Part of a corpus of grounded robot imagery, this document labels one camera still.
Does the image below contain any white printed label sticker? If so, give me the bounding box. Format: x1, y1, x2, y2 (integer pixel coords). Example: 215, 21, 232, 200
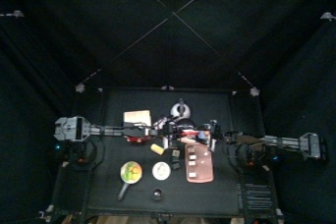
244, 183, 276, 213

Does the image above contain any yellow toy block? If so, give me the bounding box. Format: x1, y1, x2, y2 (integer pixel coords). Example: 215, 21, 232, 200
150, 142, 166, 156

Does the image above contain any pink tray with white pieces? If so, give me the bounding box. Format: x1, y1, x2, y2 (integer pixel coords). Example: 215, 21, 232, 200
184, 142, 215, 184

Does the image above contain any black round toy pot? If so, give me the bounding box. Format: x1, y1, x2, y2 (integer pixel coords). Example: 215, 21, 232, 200
175, 118, 198, 131

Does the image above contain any frying pan with toy vegetables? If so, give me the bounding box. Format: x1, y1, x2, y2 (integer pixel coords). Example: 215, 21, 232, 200
116, 160, 144, 201

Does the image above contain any red toy item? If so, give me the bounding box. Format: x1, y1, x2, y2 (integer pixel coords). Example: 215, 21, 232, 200
126, 136, 152, 144

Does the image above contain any white and black toy kettle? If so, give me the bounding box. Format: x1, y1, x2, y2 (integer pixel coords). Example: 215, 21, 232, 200
168, 97, 195, 120

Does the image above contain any red and white toy iron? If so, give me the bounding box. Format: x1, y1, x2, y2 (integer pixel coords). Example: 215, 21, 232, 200
179, 128, 211, 145

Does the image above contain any small wooden drawer box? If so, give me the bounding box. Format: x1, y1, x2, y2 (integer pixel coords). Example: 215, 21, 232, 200
123, 109, 152, 128

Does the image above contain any small black cup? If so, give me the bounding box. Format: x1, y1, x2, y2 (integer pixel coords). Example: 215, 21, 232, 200
151, 188, 164, 202

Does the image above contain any small white plate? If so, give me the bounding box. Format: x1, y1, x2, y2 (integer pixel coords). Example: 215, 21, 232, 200
151, 161, 172, 182

